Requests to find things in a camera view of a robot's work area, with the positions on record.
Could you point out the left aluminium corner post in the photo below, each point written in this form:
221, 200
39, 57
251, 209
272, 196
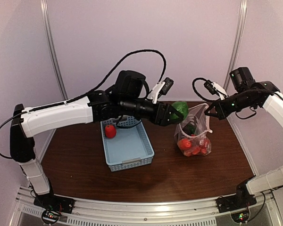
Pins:
52, 51

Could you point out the purple eggplant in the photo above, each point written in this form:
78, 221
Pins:
191, 127

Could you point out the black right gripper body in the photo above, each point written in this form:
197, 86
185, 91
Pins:
242, 101

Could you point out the clear polka dot zip bag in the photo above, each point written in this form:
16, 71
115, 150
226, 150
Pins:
195, 112

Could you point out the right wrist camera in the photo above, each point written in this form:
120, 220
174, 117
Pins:
215, 89

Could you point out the red peach bunch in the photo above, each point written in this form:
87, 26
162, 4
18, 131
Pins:
192, 148

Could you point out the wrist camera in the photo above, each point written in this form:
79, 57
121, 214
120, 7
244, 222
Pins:
215, 89
160, 89

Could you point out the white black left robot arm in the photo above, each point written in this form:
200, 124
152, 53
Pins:
129, 96

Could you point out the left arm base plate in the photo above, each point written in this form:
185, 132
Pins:
54, 206

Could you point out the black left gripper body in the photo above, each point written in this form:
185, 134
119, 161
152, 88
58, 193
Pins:
153, 116

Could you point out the green bell pepper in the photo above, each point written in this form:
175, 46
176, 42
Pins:
181, 107

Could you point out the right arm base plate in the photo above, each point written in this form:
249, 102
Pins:
237, 205

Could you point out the red orange bell pepper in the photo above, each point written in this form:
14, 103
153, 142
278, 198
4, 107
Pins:
184, 144

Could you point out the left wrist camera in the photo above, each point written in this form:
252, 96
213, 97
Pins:
160, 89

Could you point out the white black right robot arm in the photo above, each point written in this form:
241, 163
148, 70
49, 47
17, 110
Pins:
243, 80

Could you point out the light blue plastic basket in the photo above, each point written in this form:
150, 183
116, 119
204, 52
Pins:
130, 148

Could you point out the aluminium corner post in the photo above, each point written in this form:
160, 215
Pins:
52, 51
237, 40

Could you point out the right aluminium corner post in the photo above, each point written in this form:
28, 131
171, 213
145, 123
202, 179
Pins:
237, 40

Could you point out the front aluminium rail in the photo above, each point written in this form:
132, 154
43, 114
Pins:
202, 212

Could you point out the red tomato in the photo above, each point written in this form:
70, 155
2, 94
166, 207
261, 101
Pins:
110, 131

